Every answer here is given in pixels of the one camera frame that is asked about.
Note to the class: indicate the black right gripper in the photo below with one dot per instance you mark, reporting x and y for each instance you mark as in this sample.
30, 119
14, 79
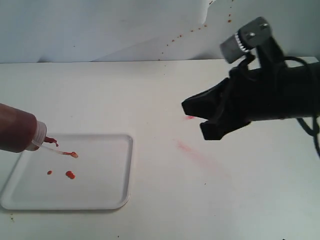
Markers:
294, 92

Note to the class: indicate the red sauce squeeze bottle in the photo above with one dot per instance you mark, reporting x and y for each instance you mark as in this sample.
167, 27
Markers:
21, 131

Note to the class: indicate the red sauce blob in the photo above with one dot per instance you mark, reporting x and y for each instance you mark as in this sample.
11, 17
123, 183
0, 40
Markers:
69, 174

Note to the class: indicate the white rectangular tray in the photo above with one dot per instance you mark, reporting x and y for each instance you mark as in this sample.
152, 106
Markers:
101, 164

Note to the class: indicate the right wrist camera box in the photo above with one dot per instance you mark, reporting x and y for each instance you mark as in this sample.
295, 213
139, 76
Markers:
248, 37

